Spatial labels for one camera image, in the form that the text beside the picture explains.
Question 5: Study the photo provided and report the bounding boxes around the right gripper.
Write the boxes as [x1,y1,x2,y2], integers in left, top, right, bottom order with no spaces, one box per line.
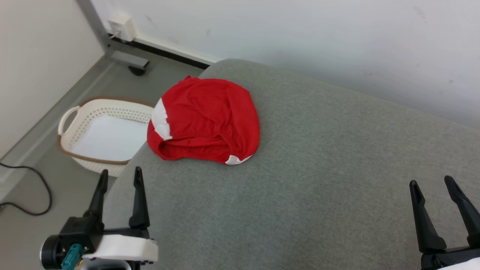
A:
[409,175,480,270]

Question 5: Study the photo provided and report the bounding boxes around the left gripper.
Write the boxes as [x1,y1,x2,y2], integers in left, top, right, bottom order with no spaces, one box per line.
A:
[82,166,159,263]

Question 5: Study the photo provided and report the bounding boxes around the red shorts with white trim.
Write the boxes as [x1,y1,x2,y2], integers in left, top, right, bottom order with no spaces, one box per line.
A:
[146,75,261,166]

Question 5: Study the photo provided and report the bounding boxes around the white laundry basket brown rim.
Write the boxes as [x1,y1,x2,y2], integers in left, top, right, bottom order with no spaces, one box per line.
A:
[57,96,156,177]

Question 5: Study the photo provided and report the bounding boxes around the white baseboard strip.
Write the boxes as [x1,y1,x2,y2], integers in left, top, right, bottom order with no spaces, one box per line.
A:
[133,34,222,66]

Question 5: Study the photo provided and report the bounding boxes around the black cable with teal connector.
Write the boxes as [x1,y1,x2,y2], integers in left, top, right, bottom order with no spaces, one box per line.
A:
[60,243,84,270]

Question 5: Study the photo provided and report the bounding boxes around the black floor cable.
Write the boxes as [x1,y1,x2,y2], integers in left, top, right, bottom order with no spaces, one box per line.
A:
[0,162,53,217]

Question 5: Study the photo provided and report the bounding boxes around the white box on metal frame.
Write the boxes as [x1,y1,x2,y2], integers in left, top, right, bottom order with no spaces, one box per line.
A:
[108,11,138,42]

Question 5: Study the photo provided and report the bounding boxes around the grey metal frame leg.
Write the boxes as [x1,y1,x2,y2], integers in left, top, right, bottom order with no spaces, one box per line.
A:
[76,0,150,77]

